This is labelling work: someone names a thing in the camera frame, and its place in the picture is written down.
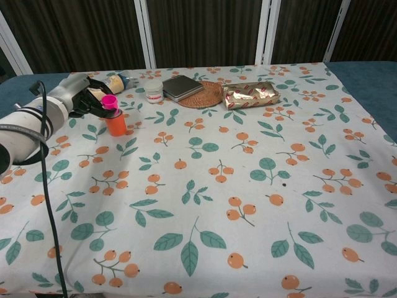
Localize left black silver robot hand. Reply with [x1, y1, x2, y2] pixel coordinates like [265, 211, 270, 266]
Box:
[49, 76, 122, 120]

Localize pink plastic cup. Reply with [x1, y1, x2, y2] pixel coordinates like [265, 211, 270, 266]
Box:
[102, 94, 120, 113]

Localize mayonnaise squeeze bottle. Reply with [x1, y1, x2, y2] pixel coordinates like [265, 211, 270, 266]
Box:
[88, 73, 140, 97]

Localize orange plastic cup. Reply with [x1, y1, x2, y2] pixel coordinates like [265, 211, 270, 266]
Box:
[105, 109, 127, 137]

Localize small white jar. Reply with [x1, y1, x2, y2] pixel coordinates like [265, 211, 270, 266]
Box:
[145, 81, 164, 104]

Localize round woven coaster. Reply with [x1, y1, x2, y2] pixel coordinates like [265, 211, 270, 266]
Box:
[178, 81, 225, 109]

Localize gold foil snack packet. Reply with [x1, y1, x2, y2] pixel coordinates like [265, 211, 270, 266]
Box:
[221, 81, 282, 111]

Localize teal table cover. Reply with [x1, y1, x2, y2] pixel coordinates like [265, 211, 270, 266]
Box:
[0, 60, 397, 137]

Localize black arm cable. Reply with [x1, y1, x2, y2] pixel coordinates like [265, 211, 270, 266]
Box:
[29, 79, 69, 298]

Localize dark folding screen white frame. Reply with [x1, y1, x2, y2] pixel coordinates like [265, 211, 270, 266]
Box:
[0, 0, 397, 77]

